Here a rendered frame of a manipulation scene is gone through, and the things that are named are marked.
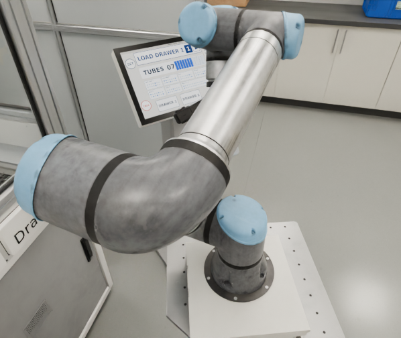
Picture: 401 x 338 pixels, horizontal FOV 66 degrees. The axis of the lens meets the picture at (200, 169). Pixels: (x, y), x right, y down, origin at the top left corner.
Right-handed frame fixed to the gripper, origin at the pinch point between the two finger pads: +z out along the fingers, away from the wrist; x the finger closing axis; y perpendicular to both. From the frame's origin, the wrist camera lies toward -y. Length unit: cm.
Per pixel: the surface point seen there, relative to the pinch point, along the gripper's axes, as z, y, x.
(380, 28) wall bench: -72, 178, 195
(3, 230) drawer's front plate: 20, -55, 11
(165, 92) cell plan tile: -17, -10, 56
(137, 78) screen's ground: -22, -21, 55
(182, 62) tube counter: -29, -2, 63
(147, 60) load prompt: -29, -17, 58
